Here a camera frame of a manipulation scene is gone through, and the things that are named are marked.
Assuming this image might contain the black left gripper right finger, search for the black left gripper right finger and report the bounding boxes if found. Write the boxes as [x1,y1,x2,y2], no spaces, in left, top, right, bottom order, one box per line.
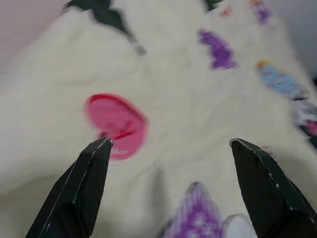
[229,137,317,238]

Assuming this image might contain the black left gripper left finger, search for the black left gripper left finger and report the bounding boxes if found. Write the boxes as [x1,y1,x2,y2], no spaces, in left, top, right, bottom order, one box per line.
[24,137,112,238]

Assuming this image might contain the cream cartoon print blanket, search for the cream cartoon print blanket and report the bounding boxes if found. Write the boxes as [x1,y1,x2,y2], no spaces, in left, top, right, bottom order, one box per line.
[0,0,317,238]

